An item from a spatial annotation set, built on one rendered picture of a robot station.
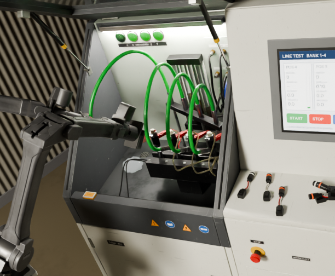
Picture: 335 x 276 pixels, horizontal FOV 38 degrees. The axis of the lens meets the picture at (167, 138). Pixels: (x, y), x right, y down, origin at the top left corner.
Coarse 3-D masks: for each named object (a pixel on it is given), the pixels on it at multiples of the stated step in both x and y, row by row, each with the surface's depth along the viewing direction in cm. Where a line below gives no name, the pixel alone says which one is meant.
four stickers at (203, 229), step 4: (148, 220) 185; (152, 220) 184; (156, 220) 183; (164, 220) 181; (152, 224) 186; (156, 224) 185; (168, 224) 181; (172, 224) 180; (180, 224) 178; (184, 224) 177; (184, 228) 179; (188, 228) 178; (200, 228) 175; (204, 228) 174; (208, 228) 174; (204, 232) 176; (208, 232) 175
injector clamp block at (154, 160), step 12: (156, 156) 202; (168, 156) 199; (204, 156) 191; (156, 168) 197; (168, 168) 194; (180, 168) 191; (192, 168) 188; (204, 168) 186; (216, 168) 184; (180, 180) 196; (192, 180) 193; (204, 180) 190; (216, 180) 187; (192, 192) 198
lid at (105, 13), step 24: (0, 0) 154; (24, 0) 155; (48, 0) 156; (72, 0) 157; (96, 0) 159; (120, 0) 160; (144, 0) 161; (168, 0) 163; (192, 0) 140; (216, 0) 151
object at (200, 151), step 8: (192, 96) 166; (208, 96) 178; (192, 104) 165; (192, 112) 164; (216, 112) 183; (216, 120) 185; (192, 136) 165; (192, 144) 166; (200, 152) 172; (208, 152) 179
